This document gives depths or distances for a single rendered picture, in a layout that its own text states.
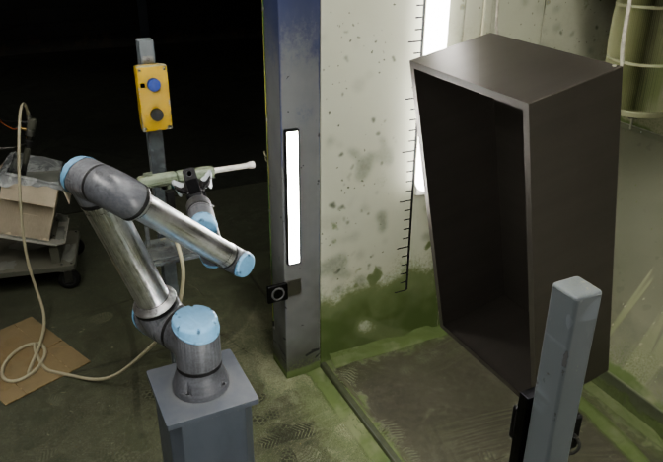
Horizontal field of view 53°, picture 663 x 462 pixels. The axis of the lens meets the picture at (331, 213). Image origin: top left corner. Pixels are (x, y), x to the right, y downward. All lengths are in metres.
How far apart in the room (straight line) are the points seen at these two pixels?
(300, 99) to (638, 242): 1.78
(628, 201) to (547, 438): 2.63
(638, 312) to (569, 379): 2.40
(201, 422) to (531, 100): 1.41
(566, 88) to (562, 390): 1.14
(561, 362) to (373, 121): 2.10
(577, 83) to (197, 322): 1.35
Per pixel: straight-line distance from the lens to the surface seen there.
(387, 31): 2.92
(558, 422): 1.09
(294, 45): 2.74
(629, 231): 3.59
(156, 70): 2.74
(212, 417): 2.28
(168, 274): 3.12
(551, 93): 1.99
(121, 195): 1.91
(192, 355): 2.23
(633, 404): 3.39
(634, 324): 3.43
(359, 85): 2.91
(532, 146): 1.99
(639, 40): 3.32
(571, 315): 0.98
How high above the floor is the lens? 2.12
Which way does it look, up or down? 25 degrees down
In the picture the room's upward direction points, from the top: 1 degrees clockwise
